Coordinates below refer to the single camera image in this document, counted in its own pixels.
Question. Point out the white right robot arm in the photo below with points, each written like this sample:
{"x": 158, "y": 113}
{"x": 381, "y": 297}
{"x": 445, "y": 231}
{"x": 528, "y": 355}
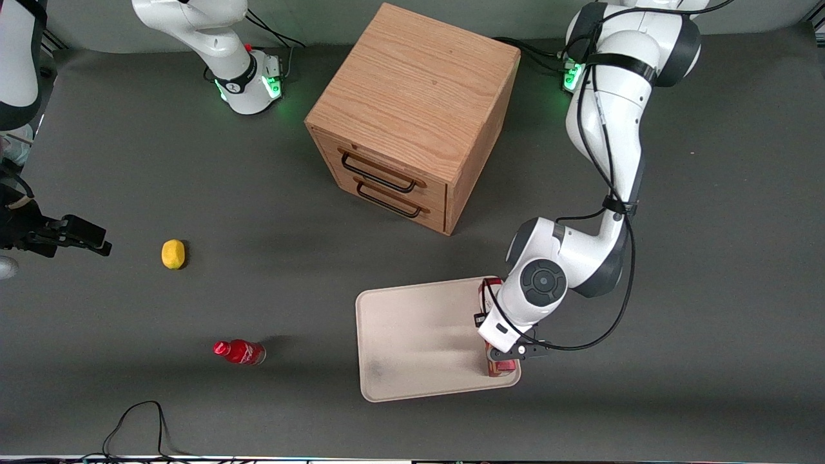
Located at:
{"x": 243, "y": 80}

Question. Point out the beige rectangular tray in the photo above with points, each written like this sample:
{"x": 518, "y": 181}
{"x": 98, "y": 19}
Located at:
{"x": 419, "y": 338}

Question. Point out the red plastic soda bottle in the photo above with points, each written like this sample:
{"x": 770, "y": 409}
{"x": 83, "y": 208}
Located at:
{"x": 242, "y": 352}

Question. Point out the yellow lemon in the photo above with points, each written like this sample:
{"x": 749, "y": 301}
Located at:
{"x": 173, "y": 254}

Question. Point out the oak wooden drawer cabinet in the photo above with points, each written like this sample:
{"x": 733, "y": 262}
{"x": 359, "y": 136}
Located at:
{"x": 412, "y": 90}

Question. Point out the red cookie box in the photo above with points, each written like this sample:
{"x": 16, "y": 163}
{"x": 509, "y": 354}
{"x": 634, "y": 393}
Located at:
{"x": 501, "y": 368}

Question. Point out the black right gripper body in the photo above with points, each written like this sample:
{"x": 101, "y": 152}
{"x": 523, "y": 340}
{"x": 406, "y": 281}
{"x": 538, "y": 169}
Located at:
{"x": 18, "y": 227}

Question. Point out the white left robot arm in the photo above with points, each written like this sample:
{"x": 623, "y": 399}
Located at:
{"x": 609, "y": 129}

